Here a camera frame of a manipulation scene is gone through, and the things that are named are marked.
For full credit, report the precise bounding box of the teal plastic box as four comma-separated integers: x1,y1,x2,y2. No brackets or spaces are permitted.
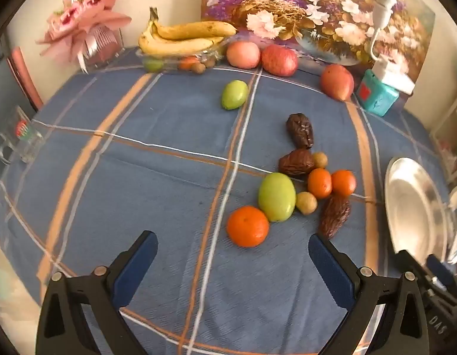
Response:
356,68,401,117

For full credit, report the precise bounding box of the small orange mandarin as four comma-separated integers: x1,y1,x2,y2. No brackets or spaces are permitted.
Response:
331,169,357,198
307,168,333,199

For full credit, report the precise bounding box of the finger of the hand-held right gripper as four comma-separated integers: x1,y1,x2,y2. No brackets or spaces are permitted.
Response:
393,249,430,285
425,253,456,290

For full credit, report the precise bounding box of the floral painting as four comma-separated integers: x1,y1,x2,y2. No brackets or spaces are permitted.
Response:
201,0,436,82

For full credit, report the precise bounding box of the silver metal bowl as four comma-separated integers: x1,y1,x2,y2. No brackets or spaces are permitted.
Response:
384,157,454,267

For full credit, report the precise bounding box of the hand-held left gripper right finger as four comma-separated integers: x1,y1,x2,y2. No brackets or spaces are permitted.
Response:
309,234,430,355

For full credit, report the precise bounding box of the reddish brown board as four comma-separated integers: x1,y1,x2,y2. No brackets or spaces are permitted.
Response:
7,46,44,112

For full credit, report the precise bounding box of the dried brown date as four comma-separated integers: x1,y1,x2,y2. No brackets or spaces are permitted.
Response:
319,195,352,240
278,149,316,177
285,113,315,149

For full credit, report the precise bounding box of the small green jujube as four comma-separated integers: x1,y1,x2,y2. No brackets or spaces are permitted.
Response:
221,80,249,111

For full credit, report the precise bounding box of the brown longan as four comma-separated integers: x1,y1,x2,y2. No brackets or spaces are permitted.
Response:
311,151,329,170
295,191,318,216

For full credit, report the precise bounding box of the blue checked tablecloth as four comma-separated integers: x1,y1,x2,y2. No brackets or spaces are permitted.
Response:
0,46,457,355

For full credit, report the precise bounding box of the yellow banana bunch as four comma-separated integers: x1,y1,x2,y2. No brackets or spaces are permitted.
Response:
138,7,238,58

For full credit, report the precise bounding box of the glass mug with print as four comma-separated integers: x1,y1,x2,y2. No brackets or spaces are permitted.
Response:
0,105,44,165

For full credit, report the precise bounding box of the red apple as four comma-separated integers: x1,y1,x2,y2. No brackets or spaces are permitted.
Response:
320,64,355,102
260,44,299,78
226,41,261,70

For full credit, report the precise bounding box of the large green jujube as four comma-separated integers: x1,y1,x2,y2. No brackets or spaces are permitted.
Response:
258,172,297,223

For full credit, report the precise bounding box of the large orange mandarin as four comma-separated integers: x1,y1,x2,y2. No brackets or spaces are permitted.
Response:
226,206,270,248

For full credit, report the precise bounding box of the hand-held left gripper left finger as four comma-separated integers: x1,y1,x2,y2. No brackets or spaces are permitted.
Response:
36,230,159,355

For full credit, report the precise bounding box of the pink flower bouquet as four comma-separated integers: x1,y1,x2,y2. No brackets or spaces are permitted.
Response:
35,0,133,75

